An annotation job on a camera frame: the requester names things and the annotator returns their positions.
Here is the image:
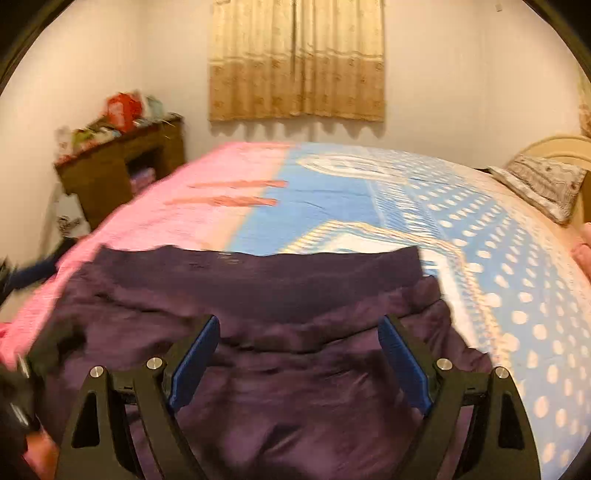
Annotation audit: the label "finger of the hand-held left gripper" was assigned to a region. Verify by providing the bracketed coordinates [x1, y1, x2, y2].
[0, 258, 63, 296]

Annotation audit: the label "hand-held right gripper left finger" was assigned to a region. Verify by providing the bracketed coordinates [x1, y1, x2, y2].
[54, 315, 221, 480]

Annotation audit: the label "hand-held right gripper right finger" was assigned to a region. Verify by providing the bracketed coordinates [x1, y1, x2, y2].
[378, 315, 542, 480]

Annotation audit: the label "dark purple garment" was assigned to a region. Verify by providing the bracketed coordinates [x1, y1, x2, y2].
[28, 244, 495, 480]

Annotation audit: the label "white printed bag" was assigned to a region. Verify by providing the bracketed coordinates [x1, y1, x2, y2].
[54, 193, 89, 237]

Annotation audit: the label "brown wooden desk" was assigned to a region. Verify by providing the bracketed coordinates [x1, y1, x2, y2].
[54, 115, 186, 229]

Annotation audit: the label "folded pink cloth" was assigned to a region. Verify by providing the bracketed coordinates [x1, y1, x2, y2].
[130, 168, 156, 193]

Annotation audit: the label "green and white packets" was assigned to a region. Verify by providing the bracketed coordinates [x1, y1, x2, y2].
[55, 124, 122, 155]

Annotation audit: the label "red plastic bag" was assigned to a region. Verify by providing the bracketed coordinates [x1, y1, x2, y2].
[106, 92, 144, 131]

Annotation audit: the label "pink and blue dotted bedspread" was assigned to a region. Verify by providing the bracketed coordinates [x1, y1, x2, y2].
[0, 141, 591, 480]

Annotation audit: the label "pale blue plastic bag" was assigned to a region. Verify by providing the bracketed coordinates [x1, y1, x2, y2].
[139, 95, 165, 124]

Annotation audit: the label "pink fluffy blanket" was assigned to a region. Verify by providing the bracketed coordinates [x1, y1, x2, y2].
[570, 222, 591, 278]

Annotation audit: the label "patterned grey pillow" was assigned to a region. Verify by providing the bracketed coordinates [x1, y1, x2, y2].
[488, 154, 588, 225]

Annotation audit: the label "cream bed headboard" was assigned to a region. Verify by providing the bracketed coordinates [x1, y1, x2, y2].
[517, 134, 591, 227]

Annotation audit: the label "cream floral curtain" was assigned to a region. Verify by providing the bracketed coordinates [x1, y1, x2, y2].
[577, 83, 591, 134]

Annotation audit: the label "beige patterned curtain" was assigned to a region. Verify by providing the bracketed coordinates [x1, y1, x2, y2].
[209, 0, 386, 123]

